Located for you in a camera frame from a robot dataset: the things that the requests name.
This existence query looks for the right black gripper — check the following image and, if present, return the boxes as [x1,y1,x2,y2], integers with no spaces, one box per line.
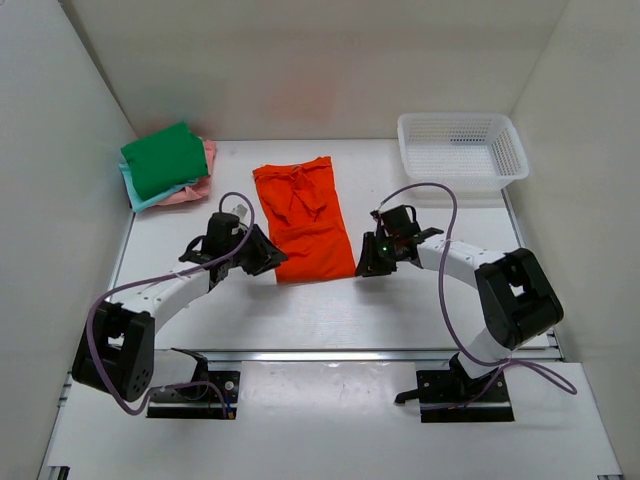
[355,232,400,278]

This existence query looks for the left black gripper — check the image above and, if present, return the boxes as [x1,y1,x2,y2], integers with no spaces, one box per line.
[227,222,289,276]

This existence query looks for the orange t-shirt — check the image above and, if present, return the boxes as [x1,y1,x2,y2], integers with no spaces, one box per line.
[253,156,356,284]

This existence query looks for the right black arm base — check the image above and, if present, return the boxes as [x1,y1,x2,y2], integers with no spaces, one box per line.
[394,370,515,424]

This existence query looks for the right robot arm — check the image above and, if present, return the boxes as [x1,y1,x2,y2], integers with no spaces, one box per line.
[355,205,564,401]

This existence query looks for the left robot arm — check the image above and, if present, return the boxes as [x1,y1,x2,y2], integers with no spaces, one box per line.
[71,213,288,402]

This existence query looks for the pink folded t-shirt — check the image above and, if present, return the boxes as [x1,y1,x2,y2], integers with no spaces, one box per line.
[154,139,218,207]

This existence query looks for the white plastic mesh basket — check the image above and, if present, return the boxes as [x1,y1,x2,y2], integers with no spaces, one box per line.
[397,113,529,194]

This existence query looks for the green folded t-shirt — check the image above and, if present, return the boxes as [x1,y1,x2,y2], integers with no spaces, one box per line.
[121,122,208,200]

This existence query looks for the teal folded t-shirt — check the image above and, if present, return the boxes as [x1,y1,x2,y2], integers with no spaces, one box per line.
[118,163,190,213]

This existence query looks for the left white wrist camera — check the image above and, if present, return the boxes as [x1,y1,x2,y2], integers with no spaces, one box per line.
[231,204,249,222]

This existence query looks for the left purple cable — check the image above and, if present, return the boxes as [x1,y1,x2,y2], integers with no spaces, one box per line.
[85,192,257,417]

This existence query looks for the purple cable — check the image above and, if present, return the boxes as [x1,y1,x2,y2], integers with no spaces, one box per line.
[372,182,579,414]
[85,192,257,417]

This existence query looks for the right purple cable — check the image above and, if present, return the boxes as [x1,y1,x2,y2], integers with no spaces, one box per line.
[372,182,579,414]

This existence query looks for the aluminium rail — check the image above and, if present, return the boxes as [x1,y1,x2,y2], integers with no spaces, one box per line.
[149,348,561,364]

